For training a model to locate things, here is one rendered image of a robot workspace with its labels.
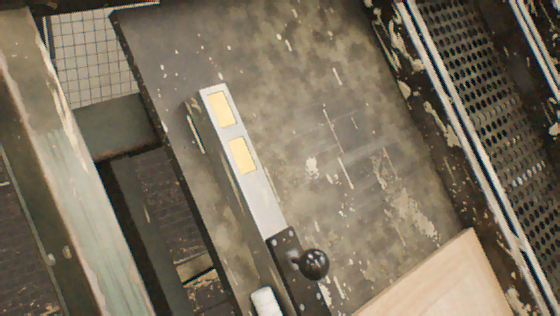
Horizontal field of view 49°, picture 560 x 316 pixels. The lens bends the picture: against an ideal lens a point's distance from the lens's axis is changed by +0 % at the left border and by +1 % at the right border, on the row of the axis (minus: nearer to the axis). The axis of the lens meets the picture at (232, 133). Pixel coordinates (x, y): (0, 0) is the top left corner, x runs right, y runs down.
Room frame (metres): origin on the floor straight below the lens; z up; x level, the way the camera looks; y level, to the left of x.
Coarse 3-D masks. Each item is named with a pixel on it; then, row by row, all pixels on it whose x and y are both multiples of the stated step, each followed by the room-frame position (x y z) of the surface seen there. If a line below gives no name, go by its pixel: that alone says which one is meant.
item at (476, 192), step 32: (384, 0) 1.15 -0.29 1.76; (384, 32) 1.14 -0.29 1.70; (416, 32) 1.12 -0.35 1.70; (416, 64) 1.09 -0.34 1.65; (416, 96) 1.08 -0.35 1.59; (448, 96) 1.08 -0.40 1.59; (448, 128) 1.04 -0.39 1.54; (448, 160) 1.03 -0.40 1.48; (480, 160) 1.03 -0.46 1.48; (448, 192) 1.03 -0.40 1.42; (480, 192) 0.98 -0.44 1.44; (480, 224) 0.98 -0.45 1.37; (512, 224) 0.97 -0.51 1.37; (512, 256) 0.93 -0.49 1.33; (512, 288) 0.93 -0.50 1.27; (544, 288) 0.93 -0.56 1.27
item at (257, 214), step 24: (192, 96) 0.80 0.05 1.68; (216, 120) 0.78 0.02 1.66; (240, 120) 0.80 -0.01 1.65; (216, 144) 0.77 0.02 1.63; (216, 168) 0.77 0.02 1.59; (240, 192) 0.73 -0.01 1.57; (264, 192) 0.75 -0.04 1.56; (240, 216) 0.73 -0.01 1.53; (264, 216) 0.73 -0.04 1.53; (264, 240) 0.70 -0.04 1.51; (264, 264) 0.70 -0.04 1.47; (288, 312) 0.67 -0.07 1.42
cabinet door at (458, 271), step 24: (456, 240) 0.94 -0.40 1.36; (432, 264) 0.88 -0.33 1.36; (456, 264) 0.91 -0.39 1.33; (480, 264) 0.94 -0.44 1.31; (408, 288) 0.82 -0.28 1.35; (432, 288) 0.85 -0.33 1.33; (456, 288) 0.88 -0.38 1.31; (480, 288) 0.91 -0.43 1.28; (360, 312) 0.74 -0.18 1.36; (384, 312) 0.76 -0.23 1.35; (408, 312) 0.79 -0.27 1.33; (432, 312) 0.82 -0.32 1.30; (456, 312) 0.85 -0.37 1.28; (480, 312) 0.88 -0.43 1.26; (504, 312) 0.91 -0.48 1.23
